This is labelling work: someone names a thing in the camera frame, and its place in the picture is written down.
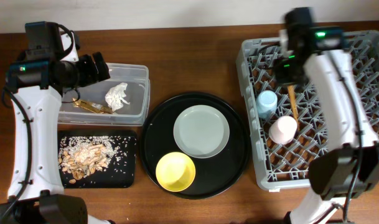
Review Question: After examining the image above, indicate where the grey round plate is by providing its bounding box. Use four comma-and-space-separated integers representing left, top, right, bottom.
173, 105, 230, 159

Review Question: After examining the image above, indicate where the gold snack wrapper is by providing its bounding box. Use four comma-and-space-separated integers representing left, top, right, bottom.
72, 98, 113, 114

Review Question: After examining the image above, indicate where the clear plastic waste bin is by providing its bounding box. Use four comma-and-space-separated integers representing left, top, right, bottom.
58, 63, 150, 126

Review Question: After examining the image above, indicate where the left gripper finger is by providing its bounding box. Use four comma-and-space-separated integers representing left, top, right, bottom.
78, 54, 97, 86
93, 52, 110, 82

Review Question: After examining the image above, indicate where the round black serving tray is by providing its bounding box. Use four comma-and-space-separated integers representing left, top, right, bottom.
139, 92, 251, 199

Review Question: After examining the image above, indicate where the black rectangular tray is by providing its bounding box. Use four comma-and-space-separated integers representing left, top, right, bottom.
58, 129, 138, 189

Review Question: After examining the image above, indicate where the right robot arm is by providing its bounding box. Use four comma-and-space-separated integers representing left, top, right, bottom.
274, 25, 379, 223

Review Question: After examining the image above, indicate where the blue cup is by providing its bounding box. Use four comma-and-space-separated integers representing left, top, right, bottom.
256, 90, 278, 119

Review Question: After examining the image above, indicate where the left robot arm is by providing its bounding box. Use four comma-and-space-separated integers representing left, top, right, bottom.
0, 52, 110, 223

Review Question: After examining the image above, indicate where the white tissue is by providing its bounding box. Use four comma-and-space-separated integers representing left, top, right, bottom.
105, 83, 130, 112

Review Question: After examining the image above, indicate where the food scraps and rice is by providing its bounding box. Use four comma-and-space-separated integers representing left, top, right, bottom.
58, 136, 131, 187

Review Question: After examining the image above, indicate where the yellow bowl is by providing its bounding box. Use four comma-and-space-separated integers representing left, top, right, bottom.
156, 152, 196, 192

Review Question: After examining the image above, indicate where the grey dishwasher rack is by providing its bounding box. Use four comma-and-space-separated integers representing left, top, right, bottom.
236, 30, 379, 192

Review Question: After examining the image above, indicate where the pink cup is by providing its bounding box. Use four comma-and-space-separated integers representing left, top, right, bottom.
269, 116, 297, 144

